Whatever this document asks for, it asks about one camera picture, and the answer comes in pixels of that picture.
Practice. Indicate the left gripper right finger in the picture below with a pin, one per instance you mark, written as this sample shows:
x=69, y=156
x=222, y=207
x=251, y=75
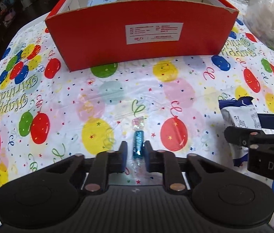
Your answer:
x=170, y=166

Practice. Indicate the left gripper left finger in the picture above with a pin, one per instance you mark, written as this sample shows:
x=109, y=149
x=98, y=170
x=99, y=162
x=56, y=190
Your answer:
x=99, y=168

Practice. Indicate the blue candy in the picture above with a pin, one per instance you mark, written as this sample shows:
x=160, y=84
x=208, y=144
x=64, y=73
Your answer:
x=137, y=151

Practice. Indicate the white blue snack packet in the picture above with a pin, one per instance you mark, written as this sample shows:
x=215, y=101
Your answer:
x=239, y=113

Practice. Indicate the balloon birthday tablecloth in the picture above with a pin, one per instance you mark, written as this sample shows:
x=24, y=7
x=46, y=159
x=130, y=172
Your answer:
x=48, y=113

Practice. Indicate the red cardboard box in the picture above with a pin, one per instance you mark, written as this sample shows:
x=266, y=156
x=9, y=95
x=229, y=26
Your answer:
x=129, y=30

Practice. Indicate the light blue snack packet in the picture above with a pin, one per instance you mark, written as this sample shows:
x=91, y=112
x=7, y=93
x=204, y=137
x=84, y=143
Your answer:
x=99, y=2

